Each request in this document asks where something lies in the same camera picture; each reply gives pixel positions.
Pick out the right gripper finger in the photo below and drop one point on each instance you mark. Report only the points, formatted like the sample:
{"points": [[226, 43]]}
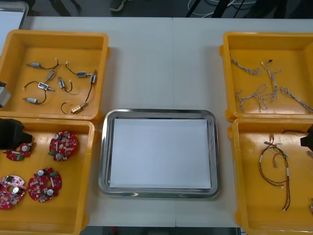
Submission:
{"points": [[304, 142]]}

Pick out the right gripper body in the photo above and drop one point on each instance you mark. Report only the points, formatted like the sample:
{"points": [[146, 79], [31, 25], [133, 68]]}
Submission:
{"points": [[311, 137]]}

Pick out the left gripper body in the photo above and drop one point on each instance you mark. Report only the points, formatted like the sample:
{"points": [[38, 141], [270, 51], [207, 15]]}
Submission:
{"points": [[11, 134]]}

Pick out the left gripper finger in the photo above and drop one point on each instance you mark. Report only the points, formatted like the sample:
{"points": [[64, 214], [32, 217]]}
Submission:
{"points": [[28, 138]]}

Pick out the blue-white harness with black connector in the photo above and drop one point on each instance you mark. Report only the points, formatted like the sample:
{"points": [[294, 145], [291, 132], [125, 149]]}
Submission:
{"points": [[275, 84]]}

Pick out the round red circuit board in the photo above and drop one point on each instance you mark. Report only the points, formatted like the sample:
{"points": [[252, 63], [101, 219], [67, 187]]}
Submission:
{"points": [[44, 185], [17, 155], [9, 193], [64, 149]]}

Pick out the yellow-orange plastic bin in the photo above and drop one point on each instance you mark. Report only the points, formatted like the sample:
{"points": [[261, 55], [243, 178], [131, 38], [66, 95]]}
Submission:
{"points": [[249, 195], [288, 44], [22, 41], [73, 195]]}

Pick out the steel tray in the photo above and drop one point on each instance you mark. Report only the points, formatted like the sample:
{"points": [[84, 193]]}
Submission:
{"points": [[25, 14], [104, 156]]}

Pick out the group of metal solenoids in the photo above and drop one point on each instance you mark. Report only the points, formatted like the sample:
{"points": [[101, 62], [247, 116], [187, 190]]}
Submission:
{"points": [[82, 74]]}

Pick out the white sheet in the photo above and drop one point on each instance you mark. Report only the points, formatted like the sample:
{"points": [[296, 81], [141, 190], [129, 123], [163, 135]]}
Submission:
{"points": [[159, 154], [9, 23]]}

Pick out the black stand leg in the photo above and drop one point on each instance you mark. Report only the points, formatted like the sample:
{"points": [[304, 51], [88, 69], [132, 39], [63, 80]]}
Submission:
{"points": [[221, 8]]}

